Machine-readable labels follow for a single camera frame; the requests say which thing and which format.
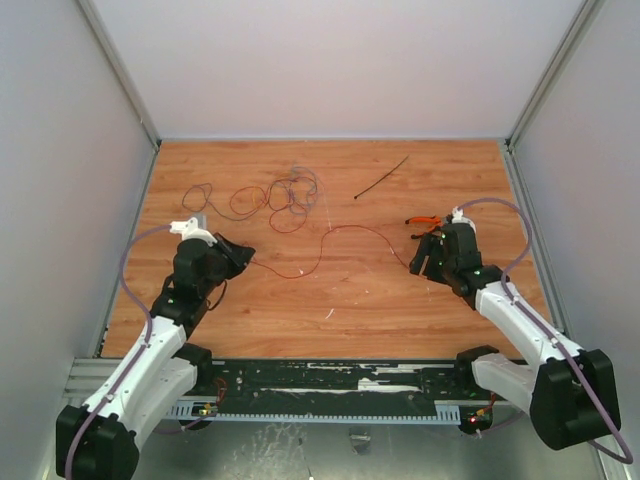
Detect black zip tie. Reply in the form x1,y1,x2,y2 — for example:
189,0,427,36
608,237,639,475
353,155,411,200

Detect grey slotted cable duct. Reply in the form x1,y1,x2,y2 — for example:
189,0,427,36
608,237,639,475
164,398,462,425

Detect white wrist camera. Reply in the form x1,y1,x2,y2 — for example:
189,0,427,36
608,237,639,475
169,213,217,247
444,207,476,232

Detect orange black needle-nose pliers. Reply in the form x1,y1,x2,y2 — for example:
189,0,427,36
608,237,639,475
405,215,444,240

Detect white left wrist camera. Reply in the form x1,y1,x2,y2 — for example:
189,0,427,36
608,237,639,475
169,213,217,247

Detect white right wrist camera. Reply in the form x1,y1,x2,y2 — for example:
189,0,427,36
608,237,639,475
444,207,476,232

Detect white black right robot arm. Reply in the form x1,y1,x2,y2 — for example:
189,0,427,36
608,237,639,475
409,223,621,450

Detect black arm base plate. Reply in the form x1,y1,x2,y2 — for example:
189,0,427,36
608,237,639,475
156,357,501,416

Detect long red wire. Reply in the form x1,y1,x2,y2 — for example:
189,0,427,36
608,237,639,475
252,224,416,279

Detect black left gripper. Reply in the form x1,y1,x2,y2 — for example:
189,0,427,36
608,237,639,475
200,232,254,296

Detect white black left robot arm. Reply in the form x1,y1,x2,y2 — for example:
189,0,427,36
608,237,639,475
55,231,256,479

